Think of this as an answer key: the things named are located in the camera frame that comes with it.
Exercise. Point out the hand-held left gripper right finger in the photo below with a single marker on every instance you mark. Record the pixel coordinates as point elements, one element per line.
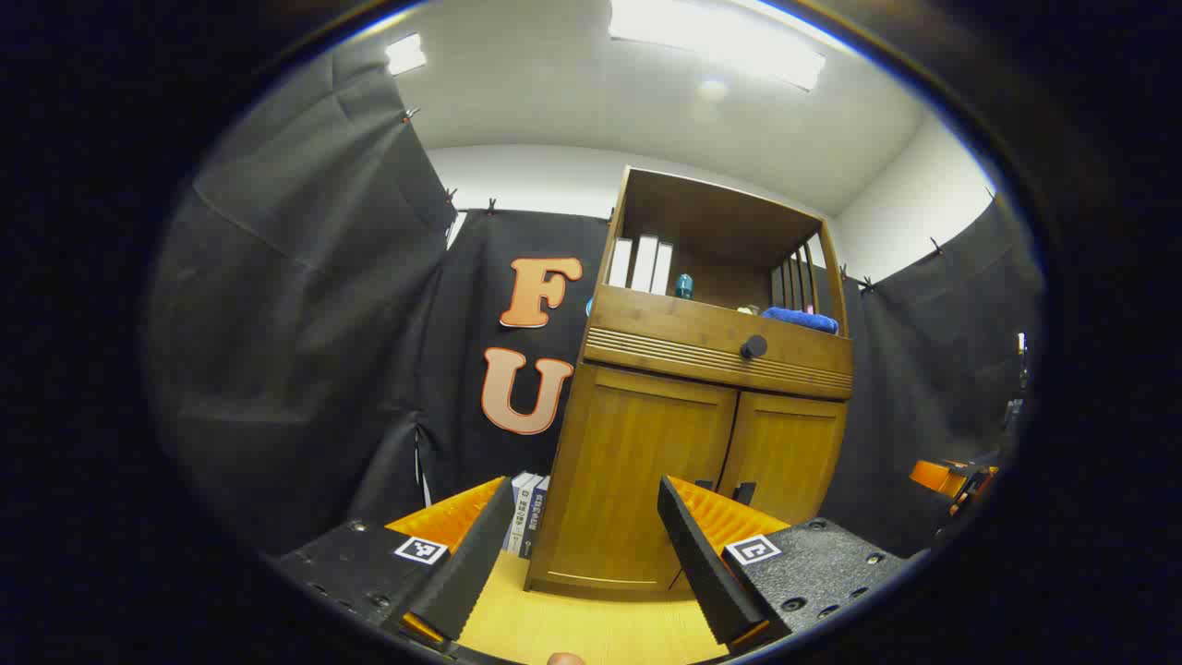
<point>702,563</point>

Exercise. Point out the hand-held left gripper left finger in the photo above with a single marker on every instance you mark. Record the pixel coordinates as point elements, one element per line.
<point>471,573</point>

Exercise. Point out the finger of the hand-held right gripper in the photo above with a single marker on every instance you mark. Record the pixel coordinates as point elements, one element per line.
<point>933,476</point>

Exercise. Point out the wooden shoe cabinet door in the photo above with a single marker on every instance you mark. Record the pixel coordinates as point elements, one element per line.
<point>637,462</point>
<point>785,453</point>

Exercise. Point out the wooden double-door shoe cabinet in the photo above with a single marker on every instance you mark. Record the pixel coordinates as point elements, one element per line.
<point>720,217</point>

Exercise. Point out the dark blue book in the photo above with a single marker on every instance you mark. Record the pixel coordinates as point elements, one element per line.
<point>536,522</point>

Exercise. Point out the black device on stand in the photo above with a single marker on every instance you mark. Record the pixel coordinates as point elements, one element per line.
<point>1021,346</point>

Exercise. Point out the blue folded towel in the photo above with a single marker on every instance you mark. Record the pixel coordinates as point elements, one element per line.
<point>802,320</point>

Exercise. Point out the round black drawer knob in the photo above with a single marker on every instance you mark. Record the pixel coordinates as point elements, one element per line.
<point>753,347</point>

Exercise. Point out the wooden ribbed drawer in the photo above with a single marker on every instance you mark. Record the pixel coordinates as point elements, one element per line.
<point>665,328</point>

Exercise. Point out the small teal bottle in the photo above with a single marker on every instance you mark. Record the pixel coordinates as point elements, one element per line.
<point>683,286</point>

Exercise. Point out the black backdrop cloth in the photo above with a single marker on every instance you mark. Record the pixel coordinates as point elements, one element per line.
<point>305,323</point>

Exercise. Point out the small ceiling light panel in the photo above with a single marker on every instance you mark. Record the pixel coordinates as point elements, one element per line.
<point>406,54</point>

